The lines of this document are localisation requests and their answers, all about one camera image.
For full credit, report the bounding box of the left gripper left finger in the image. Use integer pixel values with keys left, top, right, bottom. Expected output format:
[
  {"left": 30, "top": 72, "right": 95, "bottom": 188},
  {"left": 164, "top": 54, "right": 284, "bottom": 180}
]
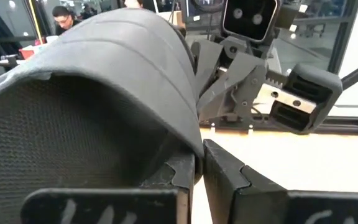
[{"left": 19, "top": 152, "right": 197, "bottom": 224}]

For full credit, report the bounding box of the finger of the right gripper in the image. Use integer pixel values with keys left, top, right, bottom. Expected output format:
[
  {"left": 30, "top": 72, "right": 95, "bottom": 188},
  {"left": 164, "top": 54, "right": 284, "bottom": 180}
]
[
  {"left": 197, "top": 55, "right": 267, "bottom": 122},
  {"left": 194, "top": 39, "right": 224, "bottom": 96}
]

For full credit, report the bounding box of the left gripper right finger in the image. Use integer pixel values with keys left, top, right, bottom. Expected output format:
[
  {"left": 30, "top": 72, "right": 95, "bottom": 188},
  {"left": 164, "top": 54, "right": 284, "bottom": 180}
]
[{"left": 203, "top": 139, "right": 358, "bottom": 224}]

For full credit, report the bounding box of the black slide sandal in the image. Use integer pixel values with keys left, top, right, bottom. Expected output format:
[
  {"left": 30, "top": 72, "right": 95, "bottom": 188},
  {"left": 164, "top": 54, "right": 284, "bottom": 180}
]
[{"left": 0, "top": 7, "right": 205, "bottom": 224}]

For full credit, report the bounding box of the person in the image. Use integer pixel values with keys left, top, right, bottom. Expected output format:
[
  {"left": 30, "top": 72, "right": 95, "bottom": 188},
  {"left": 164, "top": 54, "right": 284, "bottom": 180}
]
[{"left": 51, "top": 5, "right": 82, "bottom": 35}]

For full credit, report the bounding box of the red box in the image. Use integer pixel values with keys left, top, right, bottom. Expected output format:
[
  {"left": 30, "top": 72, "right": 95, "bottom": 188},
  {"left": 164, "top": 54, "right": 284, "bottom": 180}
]
[{"left": 18, "top": 45, "right": 36, "bottom": 60}]

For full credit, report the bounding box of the black metal table frame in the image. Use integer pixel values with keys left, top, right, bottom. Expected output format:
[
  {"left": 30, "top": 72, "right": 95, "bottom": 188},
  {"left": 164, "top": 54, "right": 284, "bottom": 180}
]
[{"left": 197, "top": 115, "right": 358, "bottom": 135}]

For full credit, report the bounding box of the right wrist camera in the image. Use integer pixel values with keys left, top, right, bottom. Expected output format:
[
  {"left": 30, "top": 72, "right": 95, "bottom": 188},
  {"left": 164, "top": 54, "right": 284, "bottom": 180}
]
[{"left": 221, "top": 0, "right": 280, "bottom": 44}]

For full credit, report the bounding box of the black glass partition frame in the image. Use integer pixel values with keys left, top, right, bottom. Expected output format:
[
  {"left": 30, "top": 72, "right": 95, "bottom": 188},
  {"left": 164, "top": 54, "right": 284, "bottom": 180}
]
[{"left": 328, "top": 0, "right": 358, "bottom": 75}]

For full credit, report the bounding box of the hanging yellow cable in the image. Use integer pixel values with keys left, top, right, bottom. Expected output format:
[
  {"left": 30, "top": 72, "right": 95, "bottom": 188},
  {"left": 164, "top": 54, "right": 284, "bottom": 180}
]
[{"left": 28, "top": 0, "right": 44, "bottom": 45}]

